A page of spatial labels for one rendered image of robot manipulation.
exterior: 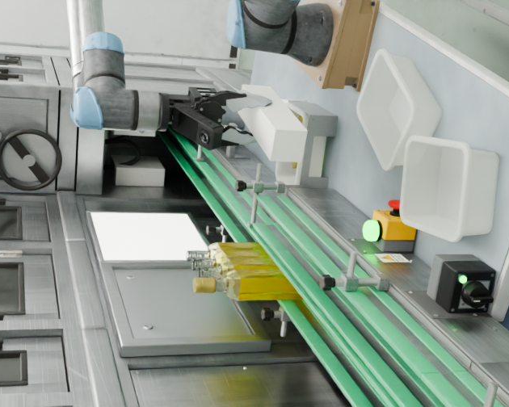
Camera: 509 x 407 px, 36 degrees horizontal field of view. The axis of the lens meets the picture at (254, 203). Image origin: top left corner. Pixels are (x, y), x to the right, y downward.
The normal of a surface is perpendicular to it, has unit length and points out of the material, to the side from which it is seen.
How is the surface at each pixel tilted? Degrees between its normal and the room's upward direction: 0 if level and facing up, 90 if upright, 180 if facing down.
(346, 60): 90
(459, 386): 90
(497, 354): 90
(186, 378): 91
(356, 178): 0
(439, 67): 0
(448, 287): 0
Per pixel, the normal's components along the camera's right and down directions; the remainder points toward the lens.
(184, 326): 0.11, -0.95
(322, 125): 0.28, 0.32
